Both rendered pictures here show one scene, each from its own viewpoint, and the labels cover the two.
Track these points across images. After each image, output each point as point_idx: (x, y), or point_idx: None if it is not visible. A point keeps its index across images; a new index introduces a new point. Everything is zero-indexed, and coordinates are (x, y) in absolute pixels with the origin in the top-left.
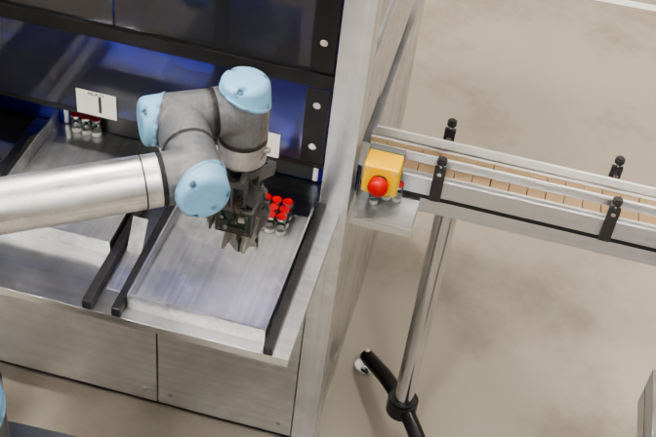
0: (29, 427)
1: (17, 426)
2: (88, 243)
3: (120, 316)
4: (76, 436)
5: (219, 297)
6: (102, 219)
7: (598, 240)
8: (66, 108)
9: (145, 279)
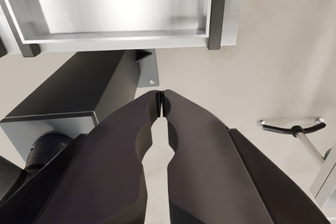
0: (58, 120)
1: (50, 122)
2: None
3: (40, 53)
4: (89, 116)
5: None
6: None
7: None
8: None
9: None
